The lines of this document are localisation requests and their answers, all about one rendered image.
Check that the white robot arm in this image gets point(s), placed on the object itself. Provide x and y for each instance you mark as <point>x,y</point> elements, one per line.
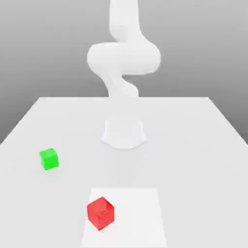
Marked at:
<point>124,58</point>

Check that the small green cube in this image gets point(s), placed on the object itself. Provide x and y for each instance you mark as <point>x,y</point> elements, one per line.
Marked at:
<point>49,159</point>

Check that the small red cube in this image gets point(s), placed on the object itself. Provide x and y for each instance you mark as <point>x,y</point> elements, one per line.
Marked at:
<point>100,213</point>

